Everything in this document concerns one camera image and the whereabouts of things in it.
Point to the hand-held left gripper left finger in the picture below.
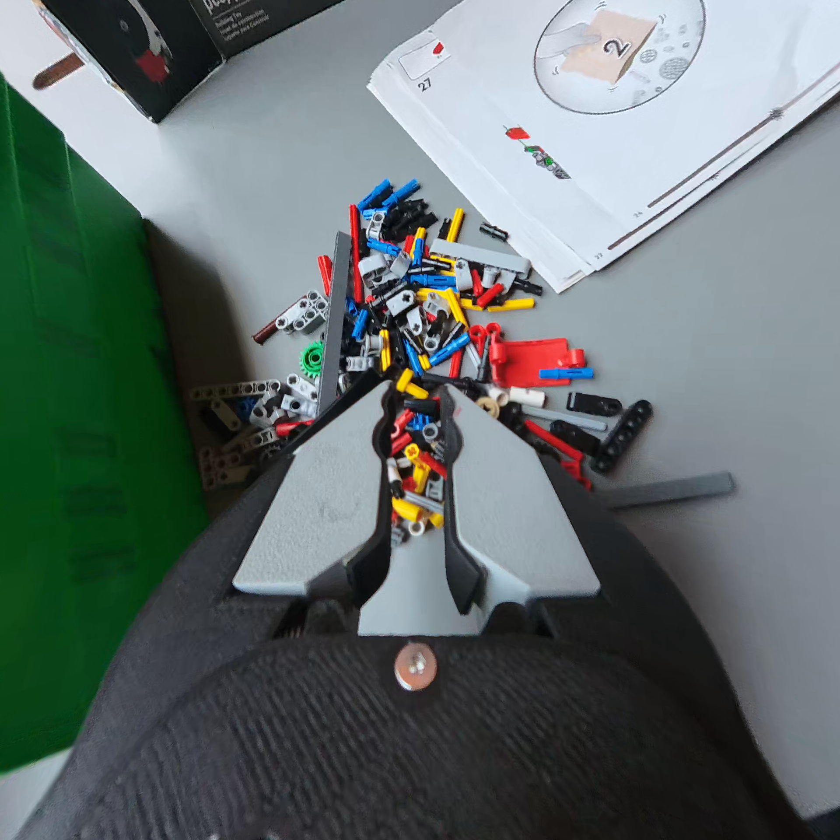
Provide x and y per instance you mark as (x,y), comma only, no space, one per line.
(315,512)

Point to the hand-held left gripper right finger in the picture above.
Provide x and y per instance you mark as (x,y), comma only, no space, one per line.
(518,518)

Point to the pile of lego pieces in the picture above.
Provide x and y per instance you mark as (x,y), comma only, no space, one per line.
(426,289)

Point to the light grey lego beam assembly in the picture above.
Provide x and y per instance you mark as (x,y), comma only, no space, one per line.
(226,392)

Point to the long dark grey lego plate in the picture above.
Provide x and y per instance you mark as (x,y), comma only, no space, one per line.
(676,487)
(336,315)

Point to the small black lego pin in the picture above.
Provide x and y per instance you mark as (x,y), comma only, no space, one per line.
(492,230)

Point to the white lego instruction booklet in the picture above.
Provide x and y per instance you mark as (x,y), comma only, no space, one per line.
(656,131)

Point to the black lego set box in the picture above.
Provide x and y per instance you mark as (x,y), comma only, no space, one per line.
(197,59)

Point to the green plastic bin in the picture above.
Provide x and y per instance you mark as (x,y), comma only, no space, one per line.
(65,394)

